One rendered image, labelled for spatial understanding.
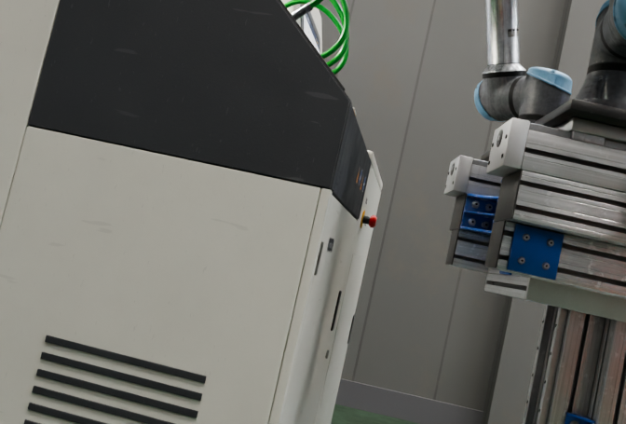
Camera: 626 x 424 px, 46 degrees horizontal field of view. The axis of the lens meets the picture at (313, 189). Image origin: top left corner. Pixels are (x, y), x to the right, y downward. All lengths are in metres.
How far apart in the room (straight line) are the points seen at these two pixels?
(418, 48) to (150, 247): 2.63
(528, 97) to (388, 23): 1.92
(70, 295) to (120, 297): 0.09
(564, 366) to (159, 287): 0.85
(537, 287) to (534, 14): 2.58
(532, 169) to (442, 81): 2.41
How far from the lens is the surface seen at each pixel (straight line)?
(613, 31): 1.39
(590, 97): 1.45
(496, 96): 2.02
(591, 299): 1.53
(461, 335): 3.67
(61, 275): 1.39
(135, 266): 1.33
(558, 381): 1.64
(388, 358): 3.63
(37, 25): 1.49
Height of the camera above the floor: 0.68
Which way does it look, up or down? 5 degrees up
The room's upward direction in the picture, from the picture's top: 13 degrees clockwise
